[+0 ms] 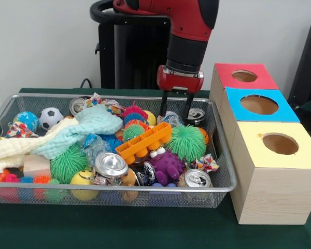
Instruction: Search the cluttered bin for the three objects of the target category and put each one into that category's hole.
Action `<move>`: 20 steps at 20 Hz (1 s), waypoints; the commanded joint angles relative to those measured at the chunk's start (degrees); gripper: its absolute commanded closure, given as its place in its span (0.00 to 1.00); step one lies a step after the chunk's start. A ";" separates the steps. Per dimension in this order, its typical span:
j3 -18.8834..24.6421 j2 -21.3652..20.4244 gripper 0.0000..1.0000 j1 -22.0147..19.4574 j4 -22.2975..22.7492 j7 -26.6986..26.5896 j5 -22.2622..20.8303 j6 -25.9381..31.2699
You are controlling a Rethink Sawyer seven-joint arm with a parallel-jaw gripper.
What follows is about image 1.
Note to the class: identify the purple monster toy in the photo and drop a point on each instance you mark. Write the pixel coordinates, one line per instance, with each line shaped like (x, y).
(168, 166)

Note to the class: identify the crushed silver can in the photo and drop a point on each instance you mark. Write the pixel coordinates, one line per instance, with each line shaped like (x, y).
(110, 164)

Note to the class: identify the yellow smiley ball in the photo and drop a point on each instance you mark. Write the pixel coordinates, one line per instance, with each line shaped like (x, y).
(80, 179)

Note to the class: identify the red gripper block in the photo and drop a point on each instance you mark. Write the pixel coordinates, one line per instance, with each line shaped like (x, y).
(178, 83)

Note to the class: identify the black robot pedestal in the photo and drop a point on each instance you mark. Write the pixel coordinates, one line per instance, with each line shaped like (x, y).
(129, 52)

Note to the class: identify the wooden box with three holes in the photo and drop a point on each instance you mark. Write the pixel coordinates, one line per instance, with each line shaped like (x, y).
(274, 186)

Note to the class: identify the blue globe ball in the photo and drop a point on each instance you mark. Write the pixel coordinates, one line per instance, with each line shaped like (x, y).
(27, 119)

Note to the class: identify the green spiky rubber ball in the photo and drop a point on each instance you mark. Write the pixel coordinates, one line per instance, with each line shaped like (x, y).
(186, 144)

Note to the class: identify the mint knitted cloth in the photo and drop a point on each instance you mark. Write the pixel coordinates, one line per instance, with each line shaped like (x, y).
(93, 124)

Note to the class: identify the cream knitted cloth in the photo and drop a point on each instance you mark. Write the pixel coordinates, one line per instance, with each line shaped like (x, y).
(13, 150)

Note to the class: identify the silver drink can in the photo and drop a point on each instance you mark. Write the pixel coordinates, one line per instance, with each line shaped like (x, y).
(197, 179)

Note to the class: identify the clear bottle blue label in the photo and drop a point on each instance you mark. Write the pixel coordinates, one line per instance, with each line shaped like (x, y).
(96, 146)

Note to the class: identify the soccer ball toy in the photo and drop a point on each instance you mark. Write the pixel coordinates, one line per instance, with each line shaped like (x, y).
(50, 118)

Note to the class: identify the orange toy building block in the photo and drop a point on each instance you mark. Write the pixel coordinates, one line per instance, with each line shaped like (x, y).
(145, 141)

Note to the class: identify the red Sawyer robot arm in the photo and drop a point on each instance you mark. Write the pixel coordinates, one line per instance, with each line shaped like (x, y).
(189, 20)

